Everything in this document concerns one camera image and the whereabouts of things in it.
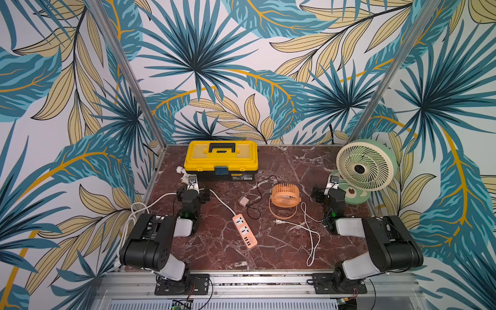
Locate white wall plug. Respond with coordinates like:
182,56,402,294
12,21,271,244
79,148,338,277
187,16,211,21
176,166,191,184

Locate pink power strip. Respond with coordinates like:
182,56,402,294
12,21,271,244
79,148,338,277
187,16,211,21
232,214,258,249

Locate yellow black toolbox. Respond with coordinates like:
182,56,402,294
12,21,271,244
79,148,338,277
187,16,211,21
183,141,259,182

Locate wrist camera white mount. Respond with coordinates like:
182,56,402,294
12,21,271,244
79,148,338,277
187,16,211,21
324,174,340,195
187,174,200,192

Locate green cream desk fan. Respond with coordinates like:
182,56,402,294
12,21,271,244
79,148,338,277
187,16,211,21
331,139,398,205

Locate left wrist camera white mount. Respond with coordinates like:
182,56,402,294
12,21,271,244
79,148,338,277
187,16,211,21
187,174,200,192

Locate pink USB charger adapter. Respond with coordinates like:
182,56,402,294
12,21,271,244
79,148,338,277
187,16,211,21
239,196,250,207

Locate small orange desk fan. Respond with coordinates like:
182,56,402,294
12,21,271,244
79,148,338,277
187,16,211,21
268,183,302,220

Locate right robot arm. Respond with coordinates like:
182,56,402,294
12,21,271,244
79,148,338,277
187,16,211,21
311,185,424,284

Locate aluminium front rail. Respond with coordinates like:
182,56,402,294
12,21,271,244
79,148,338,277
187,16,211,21
90,270,428,309

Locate white fan cable with plug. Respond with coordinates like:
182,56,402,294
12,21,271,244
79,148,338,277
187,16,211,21
273,201,322,267

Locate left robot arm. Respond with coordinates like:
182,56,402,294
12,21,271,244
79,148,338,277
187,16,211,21
117,187,210,283

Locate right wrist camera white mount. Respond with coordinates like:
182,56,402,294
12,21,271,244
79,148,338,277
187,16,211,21
324,174,340,195

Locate white power strip cord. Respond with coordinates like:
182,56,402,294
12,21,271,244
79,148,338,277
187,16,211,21
113,170,237,270

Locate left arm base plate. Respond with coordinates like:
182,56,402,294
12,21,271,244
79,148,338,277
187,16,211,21
154,274,212,296

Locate black USB cable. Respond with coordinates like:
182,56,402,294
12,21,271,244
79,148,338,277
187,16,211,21
246,175,282,220

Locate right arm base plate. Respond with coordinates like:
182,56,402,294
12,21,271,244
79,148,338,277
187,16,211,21
307,273,368,296

